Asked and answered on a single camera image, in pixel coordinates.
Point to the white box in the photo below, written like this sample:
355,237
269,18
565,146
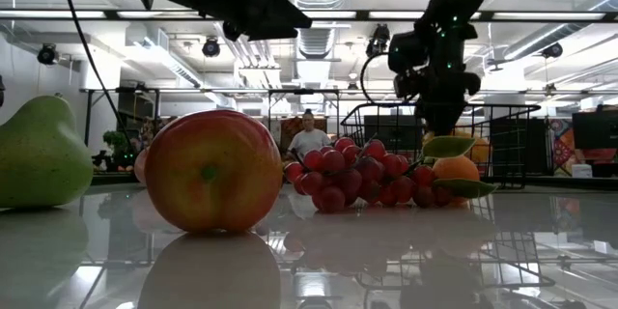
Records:
581,170

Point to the red grape bunch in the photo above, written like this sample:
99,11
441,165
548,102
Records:
338,178

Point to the long ceiling light strip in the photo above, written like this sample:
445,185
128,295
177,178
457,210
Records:
338,14

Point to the black panel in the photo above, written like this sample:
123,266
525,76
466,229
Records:
526,145

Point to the person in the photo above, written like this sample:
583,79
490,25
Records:
309,142

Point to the green pear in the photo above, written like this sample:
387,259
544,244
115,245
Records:
38,154

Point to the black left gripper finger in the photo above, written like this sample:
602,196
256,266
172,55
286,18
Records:
261,34
282,14

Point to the yellow orange mango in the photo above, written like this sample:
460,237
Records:
483,150

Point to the black monitor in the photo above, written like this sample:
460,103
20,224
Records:
596,130
393,130

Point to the black metal frame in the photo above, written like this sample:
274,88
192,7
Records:
304,91

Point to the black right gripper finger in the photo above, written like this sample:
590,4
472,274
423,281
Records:
441,118

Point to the red-yellow apple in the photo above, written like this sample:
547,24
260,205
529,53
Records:
212,174

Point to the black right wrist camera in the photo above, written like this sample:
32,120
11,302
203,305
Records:
406,53

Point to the pale pink peach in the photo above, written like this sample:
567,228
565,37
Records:
140,166

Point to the green potted plant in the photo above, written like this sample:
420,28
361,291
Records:
116,141

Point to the black ceiling spotlight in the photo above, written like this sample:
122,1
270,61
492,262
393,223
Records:
552,50
376,41
211,48
47,54

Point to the colourful patterned cloth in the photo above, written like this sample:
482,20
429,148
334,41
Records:
562,149

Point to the orange with green leaves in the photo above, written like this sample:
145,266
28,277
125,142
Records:
456,169

